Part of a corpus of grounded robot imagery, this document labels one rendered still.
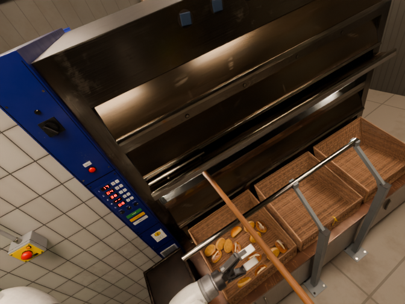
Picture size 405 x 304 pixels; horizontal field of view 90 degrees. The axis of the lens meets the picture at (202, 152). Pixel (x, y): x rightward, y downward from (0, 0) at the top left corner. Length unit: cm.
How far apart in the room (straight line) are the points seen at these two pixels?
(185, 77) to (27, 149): 71
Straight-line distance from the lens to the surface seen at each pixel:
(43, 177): 111
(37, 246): 130
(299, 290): 99
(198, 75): 103
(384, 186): 161
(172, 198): 134
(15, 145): 105
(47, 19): 443
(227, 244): 168
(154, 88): 98
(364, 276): 235
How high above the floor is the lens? 216
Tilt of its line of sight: 40 degrees down
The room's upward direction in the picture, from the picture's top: 22 degrees counter-clockwise
